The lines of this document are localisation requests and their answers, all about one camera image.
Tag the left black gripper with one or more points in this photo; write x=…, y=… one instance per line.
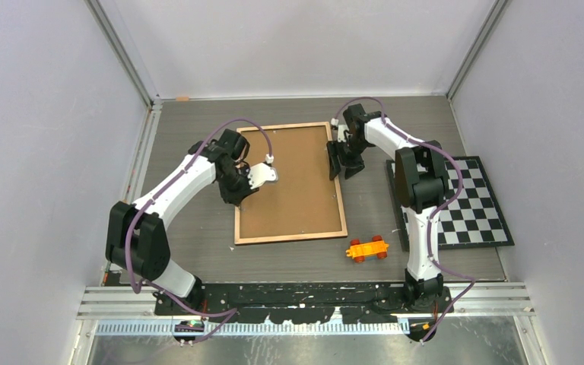
x=236, y=198

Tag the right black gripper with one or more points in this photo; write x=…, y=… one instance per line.
x=333, y=150

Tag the black picture frame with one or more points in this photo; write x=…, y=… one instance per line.
x=304, y=204

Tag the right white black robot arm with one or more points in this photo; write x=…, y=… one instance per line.
x=421, y=184

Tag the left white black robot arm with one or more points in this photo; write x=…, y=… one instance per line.
x=137, y=231

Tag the orange toy car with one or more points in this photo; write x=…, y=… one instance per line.
x=359, y=251

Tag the black white checkerboard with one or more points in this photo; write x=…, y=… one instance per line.
x=474, y=219

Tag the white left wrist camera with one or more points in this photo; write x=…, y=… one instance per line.
x=262, y=173

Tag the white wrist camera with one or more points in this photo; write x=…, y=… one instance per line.
x=339, y=130
x=262, y=173

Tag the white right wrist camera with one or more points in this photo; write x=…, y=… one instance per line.
x=339, y=130

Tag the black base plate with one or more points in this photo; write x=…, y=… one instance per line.
x=315, y=303

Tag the aluminium rail front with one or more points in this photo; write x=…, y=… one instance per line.
x=484, y=299

